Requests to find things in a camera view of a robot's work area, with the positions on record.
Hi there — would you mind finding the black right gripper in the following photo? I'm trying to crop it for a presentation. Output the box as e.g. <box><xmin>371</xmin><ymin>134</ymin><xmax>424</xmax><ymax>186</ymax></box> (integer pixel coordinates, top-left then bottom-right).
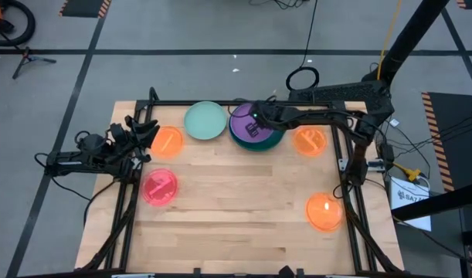
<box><xmin>246</xmin><ymin>100</ymin><xmax>298</xmax><ymax>139</ymax></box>

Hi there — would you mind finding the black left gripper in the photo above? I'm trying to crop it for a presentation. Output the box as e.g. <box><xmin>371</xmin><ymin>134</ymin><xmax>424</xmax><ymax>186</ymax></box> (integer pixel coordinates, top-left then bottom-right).
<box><xmin>110</xmin><ymin>115</ymin><xmax>161</xmax><ymax>162</ymax></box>

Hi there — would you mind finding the purple plastic plate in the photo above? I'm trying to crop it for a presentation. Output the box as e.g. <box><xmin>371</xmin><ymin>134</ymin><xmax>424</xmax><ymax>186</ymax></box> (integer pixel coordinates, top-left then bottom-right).
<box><xmin>229</xmin><ymin>102</ymin><xmax>277</xmax><ymax>143</ymax></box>

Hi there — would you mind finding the orange translucent plastic plate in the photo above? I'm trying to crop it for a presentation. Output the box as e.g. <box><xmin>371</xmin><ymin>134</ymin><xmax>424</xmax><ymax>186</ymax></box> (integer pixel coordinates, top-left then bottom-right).
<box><xmin>305</xmin><ymin>192</ymin><xmax>344</xmax><ymax>232</ymax></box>
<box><xmin>150</xmin><ymin>126</ymin><xmax>185</xmax><ymax>159</ymax></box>
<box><xmin>292</xmin><ymin>125</ymin><xmax>328</xmax><ymax>158</ymax></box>

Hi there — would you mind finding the mint green plastic plate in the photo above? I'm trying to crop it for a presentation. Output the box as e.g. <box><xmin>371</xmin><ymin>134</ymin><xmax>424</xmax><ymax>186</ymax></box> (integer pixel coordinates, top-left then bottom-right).
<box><xmin>183</xmin><ymin>100</ymin><xmax>228</xmax><ymax>141</ymax></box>

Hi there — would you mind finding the pink translucent plastic plate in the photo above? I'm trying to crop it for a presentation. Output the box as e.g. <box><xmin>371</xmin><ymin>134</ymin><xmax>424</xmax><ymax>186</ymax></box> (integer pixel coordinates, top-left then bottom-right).
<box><xmin>141</xmin><ymin>168</ymin><xmax>179</xmax><ymax>207</ymax></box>

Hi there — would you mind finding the dark teal bowl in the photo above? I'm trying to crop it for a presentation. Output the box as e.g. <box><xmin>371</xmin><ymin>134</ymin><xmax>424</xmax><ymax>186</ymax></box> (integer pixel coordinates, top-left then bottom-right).
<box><xmin>228</xmin><ymin>102</ymin><xmax>287</xmax><ymax>152</ymax></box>

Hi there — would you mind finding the black power adapter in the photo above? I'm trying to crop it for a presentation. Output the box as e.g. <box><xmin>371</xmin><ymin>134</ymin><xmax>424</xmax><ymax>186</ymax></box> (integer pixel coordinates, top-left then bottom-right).
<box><xmin>380</xmin><ymin>144</ymin><xmax>396</xmax><ymax>163</ymax></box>

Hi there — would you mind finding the black floor tripod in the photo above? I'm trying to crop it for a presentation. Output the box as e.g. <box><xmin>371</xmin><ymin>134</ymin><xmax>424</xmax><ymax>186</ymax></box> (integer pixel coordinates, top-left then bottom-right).
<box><xmin>12</xmin><ymin>46</ymin><xmax>57</xmax><ymax>80</ymax></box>

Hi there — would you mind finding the white labelled box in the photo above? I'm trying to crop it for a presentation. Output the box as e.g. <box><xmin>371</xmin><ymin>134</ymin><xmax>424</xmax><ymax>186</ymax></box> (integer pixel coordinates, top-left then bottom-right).
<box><xmin>388</xmin><ymin>175</ymin><xmax>433</xmax><ymax>232</ymax></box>

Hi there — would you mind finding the yellow power plug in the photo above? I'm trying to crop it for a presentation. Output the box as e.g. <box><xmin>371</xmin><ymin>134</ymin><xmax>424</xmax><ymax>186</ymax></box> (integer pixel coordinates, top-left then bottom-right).
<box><xmin>392</xmin><ymin>161</ymin><xmax>422</xmax><ymax>182</ymax></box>

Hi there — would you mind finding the black gantry pole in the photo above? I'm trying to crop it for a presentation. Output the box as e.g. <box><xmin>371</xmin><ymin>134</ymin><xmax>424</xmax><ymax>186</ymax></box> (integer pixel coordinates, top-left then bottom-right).
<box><xmin>361</xmin><ymin>0</ymin><xmax>452</xmax><ymax>84</ymax></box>

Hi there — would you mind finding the black horizontal beam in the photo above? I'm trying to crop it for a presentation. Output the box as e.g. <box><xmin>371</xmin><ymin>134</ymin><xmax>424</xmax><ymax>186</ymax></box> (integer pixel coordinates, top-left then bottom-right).
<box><xmin>391</xmin><ymin>181</ymin><xmax>472</xmax><ymax>222</ymax></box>

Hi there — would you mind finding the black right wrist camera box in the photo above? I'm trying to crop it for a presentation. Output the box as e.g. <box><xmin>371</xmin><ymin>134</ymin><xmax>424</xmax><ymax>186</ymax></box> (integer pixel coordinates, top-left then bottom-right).
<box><xmin>250</xmin><ymin>107</ymin><xmax>266</xmax><ymax>124</ymax></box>

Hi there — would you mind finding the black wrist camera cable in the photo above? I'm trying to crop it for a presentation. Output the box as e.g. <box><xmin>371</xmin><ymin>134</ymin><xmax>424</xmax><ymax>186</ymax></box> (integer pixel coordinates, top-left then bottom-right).
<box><xmin>227</xmin><ymin>103</ymin><xmax>247</xmax><ymax>119</ymax></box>

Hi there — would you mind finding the black aluminium table frame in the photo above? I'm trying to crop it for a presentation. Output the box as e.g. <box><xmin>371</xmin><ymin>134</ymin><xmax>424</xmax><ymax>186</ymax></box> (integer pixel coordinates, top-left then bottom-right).
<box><xmin>80</xmin><ymin>86</ymin><xmax>405</xmax><ymax>278</ymax></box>

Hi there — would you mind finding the black coiled floor cable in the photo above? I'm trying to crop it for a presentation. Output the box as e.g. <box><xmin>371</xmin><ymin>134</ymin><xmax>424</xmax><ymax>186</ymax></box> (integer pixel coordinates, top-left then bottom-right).
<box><xmin>285</xmin><ymin>0</ymin><xmax>321</xmax><ymax>92</ymax></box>

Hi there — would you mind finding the yellow hanging cable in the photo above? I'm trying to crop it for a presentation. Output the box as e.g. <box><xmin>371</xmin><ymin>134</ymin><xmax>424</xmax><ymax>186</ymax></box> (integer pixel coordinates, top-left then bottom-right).
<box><xmin>376</xmin><ymin>0</ymin><xmax>403</xmax><ymax>81</ymax></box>

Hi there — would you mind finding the black vacuum hose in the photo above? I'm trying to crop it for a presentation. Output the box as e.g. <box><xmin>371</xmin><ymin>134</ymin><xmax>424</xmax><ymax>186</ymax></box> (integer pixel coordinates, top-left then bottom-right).
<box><xmin>0</xmin><ymin>0</ymin><xmax>36</xmax><ymax>47</ymax></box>

